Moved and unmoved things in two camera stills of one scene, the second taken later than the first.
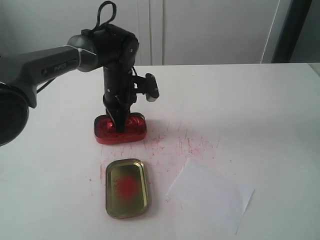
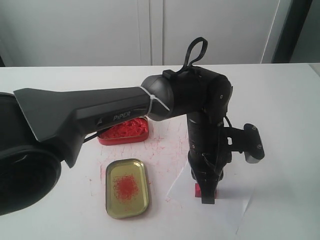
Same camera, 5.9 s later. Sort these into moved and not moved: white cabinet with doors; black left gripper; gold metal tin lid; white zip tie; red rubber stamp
Moved: red rubber stamp; white zip tie; black left gripper
Not moved: white cabinet with doors; gold metal tin lid
